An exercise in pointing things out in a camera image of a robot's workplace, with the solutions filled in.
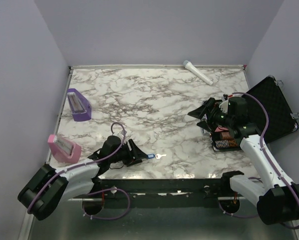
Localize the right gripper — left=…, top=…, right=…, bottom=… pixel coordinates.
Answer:
left=188, top=96, right=234, bottom=133

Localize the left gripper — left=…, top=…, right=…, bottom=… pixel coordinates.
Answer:
left=109, top=138, right=149, bottom=167

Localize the silver key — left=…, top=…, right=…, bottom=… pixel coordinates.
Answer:
left=155, top=153, right=167, bottom=160

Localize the blue key tag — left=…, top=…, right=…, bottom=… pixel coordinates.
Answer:
left=147, top=153, right=156, bottom=159

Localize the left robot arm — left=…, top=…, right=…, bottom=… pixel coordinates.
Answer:
left=17, top=135, right=148, bottom=221

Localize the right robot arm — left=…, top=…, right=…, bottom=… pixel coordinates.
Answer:
left=188, top=92, right=299, bottom=230

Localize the pink card deck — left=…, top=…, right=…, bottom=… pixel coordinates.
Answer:
left=214, top=126, right=229, bottom=133

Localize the white microphone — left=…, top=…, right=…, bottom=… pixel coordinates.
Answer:
left=183, top=60, right=213, bottom=86

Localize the purple metronome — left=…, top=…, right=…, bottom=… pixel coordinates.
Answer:
left=66, top=88, right=92, bottom=122

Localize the pink metronome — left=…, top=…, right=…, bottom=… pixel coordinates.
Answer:
left=47, top=134, right=82, bottom=164

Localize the black poker chip case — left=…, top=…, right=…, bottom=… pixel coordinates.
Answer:
left=210, top=75, right=299, bottom=152

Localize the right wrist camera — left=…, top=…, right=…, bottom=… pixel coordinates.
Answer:
left=219, top=100, right=229, bottom=114

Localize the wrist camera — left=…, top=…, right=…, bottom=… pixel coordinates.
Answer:
left=113, top=130, right=125, bottom=140
left=219, top=100, right=229, bottom=114

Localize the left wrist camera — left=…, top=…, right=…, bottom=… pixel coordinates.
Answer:
left=113, top=130, right=125, bottom=140

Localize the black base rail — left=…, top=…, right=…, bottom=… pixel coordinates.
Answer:
left=82, top=174, right=239, bottom=210

